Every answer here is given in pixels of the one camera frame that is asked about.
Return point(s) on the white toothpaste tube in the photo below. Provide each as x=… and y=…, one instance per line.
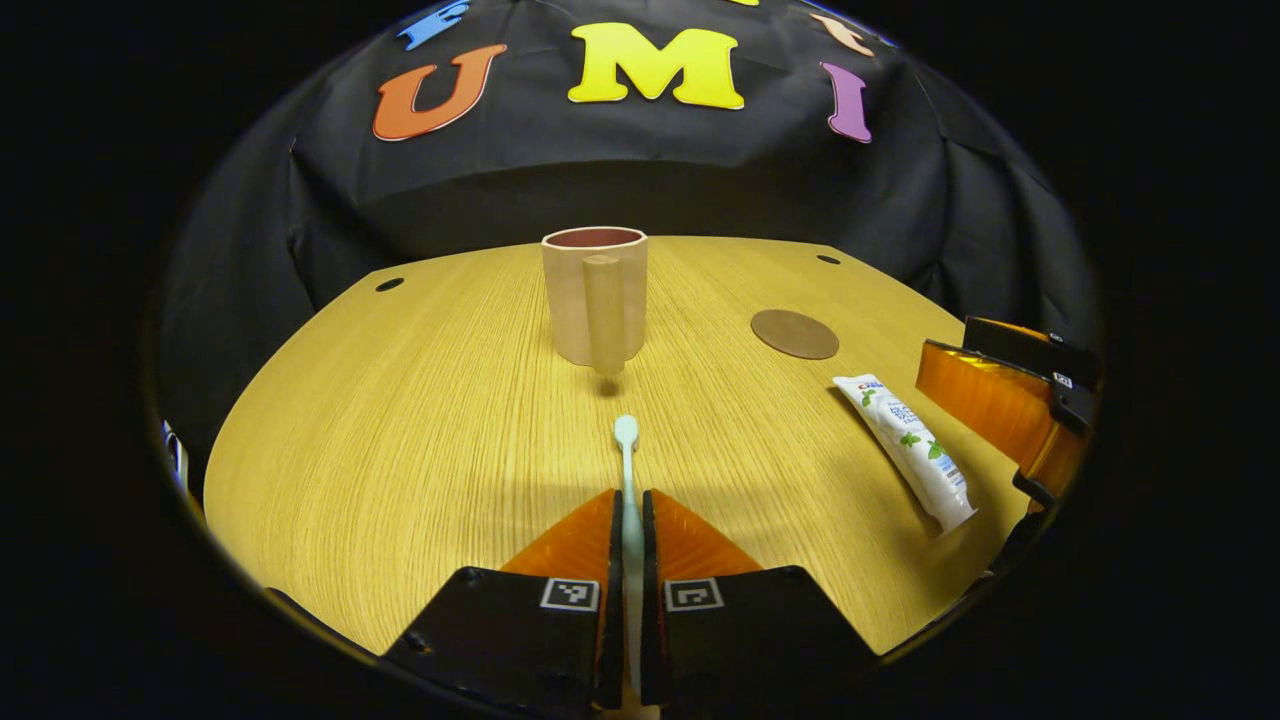
x=910, y=445

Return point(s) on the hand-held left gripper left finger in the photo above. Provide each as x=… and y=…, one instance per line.
x=614, y=640

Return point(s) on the black backdrop cloth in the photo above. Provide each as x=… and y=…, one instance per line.
x=700, y=170

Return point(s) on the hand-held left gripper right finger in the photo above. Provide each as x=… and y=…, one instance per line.
x=650, y=640

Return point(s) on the light green toothbrush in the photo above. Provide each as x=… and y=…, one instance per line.
x=627, y=470

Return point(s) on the wooden desktop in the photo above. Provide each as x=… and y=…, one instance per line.
x=400, y=430

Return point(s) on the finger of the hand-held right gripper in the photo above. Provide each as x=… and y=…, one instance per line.
x=1010, y=343
x=985, y=400

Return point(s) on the round brown coaster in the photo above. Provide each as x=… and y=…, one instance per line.
x=795, y=334

